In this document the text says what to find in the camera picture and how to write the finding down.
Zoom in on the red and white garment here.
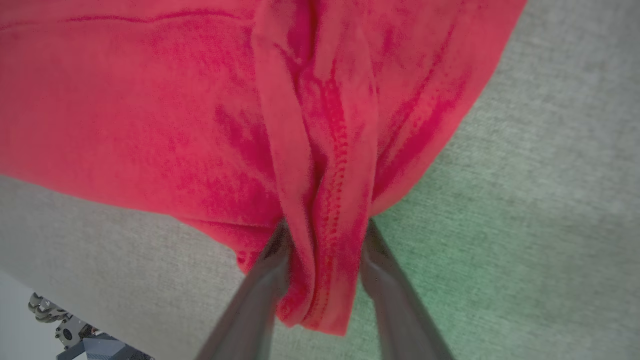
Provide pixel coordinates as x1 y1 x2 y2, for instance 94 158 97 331
0 0 528 337

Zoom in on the grey robot chassis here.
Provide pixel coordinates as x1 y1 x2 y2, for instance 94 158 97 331
28 292 153 360

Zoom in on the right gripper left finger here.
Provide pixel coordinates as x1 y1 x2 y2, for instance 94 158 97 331
195 220 292 360

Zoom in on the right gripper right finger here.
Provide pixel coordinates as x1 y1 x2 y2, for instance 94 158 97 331
360 220 456 360

